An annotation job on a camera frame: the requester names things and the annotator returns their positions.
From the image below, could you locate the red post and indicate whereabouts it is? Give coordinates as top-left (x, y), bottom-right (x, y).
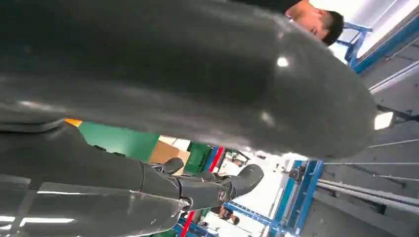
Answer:
top-left (179, 146), bottom-right (225, 237)

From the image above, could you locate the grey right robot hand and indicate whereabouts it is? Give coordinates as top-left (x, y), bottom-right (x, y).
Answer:
top-left (0, 0), bottom-right (377, 237)

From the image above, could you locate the brown cardboard box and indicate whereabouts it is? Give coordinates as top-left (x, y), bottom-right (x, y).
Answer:
top-left (148, 140), bottom-right (192, 176)

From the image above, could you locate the yellow sheet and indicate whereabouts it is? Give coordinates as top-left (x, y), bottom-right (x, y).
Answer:
top-left (64, 118), bottom-right (84, 128)

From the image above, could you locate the green table mat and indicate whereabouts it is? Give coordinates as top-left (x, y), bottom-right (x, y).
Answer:
top-left (78, 121), bottom-right (161, 163)

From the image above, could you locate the person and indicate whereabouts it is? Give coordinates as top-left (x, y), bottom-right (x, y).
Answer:
top-left (218, 206), bottom-right (241, 226)
top-left (229, 0), bottom-right (345, 47)

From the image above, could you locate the green plastic crate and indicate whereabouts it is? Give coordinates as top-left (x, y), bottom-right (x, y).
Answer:
top-left (183, 141), bottom-right (214, 177)

